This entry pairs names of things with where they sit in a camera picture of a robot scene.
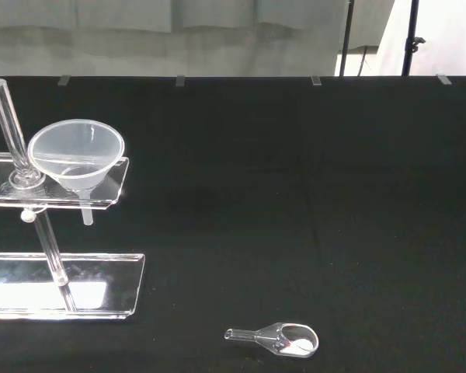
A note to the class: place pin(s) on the clear cloth clip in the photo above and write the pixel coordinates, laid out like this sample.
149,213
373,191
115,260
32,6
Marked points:
316,81
180,81
63,80
444,79

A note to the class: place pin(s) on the clear acrylic funnel stand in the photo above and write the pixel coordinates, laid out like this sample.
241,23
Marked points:
23,288

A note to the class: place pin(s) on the black bench cloth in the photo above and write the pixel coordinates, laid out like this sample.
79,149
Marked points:
295,202

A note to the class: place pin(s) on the black tripod pole with clamp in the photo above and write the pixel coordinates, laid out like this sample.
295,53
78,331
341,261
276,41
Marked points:
411,23

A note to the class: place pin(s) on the pale board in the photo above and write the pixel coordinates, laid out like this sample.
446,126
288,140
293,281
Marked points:
450,39

